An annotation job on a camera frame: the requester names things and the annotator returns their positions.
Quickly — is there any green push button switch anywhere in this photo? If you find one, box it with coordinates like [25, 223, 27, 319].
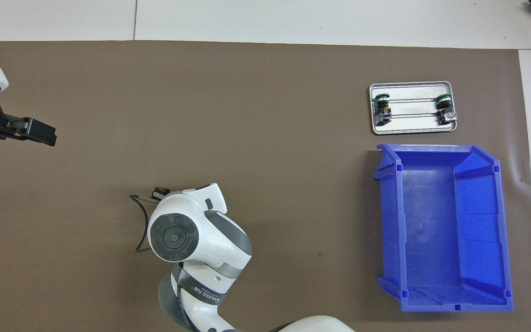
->
[374, 92, 393, 125]
[435, 93, 458, 126]

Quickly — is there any blue plastic bin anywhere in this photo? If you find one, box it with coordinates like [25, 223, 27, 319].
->
[373, 143, 513, 313]

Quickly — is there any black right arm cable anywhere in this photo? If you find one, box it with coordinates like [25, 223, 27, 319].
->
[129, 194, 161, 253]

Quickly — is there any brown table mat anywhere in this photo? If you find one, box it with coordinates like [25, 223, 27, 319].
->
[0, 41, 531, 332]

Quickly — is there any silver metal tray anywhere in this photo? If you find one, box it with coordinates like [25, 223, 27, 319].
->
[369, 82, 458, 135]

